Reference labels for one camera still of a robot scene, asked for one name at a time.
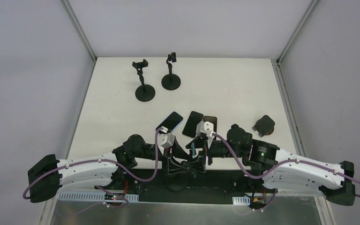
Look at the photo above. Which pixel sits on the white slotted cable duct right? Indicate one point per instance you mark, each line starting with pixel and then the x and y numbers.
pixel 242 200

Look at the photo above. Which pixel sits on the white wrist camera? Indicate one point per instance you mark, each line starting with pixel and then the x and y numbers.
pixel 165 139
pixel 206 128

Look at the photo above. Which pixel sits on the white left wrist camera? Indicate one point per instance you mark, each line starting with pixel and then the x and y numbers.
pixel 165 139

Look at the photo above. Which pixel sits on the white slotted cable duct left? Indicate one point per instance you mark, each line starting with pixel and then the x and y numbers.
pixel 96 196

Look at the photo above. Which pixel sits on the black phone stand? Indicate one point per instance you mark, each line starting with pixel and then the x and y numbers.
pixel 144 92
pixel 176 182
pixel 171 81

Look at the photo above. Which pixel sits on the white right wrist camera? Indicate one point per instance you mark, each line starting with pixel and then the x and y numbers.
pixel 206 128

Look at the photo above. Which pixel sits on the blue-cased phone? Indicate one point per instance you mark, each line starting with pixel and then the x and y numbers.
pixel 171 122

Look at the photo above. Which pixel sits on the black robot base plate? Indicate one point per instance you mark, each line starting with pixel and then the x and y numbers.
pixel 212 187

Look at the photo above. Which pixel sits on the blue phone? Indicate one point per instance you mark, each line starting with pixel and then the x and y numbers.
pixel 193 150

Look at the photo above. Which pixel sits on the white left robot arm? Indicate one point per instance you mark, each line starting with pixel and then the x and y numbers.
pixel 134 158

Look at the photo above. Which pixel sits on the small black brown wedge stand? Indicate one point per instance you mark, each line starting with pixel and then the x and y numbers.
pixel 264 126

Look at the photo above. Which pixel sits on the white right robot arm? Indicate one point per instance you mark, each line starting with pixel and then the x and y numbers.
pixel 276 168

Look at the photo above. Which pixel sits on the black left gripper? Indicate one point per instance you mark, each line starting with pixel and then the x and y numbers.
pixel 174 149

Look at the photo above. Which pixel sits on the silver phone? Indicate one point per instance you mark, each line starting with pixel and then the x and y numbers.
pixel 189 129

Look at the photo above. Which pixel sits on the black phone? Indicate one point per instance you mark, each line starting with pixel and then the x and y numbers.
pixel 213 120

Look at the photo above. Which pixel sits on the white slotted cable duct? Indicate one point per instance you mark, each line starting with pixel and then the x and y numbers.
pixel 96 196
pixel 242 200

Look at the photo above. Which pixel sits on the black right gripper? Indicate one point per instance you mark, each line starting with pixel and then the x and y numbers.
pixel 200 148

